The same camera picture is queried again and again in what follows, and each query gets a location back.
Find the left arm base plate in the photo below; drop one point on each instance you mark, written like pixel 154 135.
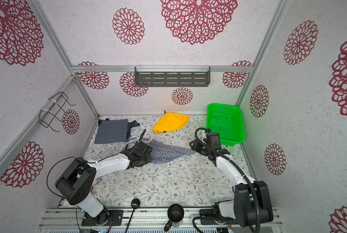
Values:
pixel 113 218

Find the black wire wall rack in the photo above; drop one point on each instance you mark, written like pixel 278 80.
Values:
pixel 47 116

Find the yellow fabric hat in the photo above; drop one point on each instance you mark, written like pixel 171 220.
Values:
pixel 170 122

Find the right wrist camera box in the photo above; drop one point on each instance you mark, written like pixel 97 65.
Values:
pixel 213 141

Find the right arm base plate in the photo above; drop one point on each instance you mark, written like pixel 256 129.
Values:
pixel 213 217

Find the striped tank top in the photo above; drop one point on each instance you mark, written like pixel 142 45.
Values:
pixel 161 153

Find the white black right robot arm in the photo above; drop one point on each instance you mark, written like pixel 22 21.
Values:
pixel 251 205

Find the black mug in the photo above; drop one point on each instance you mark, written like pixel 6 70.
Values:
pixel 175 215

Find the grey wall shelf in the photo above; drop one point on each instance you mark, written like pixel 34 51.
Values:
pixel 172 77

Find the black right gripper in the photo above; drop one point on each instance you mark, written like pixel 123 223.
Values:
pixel 198 147

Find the grey blue tank top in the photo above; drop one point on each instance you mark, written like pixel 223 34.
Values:
pixel 113 131

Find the black ladle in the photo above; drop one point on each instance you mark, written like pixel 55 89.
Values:
pixel 135 204

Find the green plastic basket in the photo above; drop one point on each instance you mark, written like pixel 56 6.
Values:
pixel 227 121

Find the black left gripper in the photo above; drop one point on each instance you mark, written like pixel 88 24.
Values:
pixel 149 158

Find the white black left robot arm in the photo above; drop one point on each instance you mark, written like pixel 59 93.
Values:
pixel 77 180

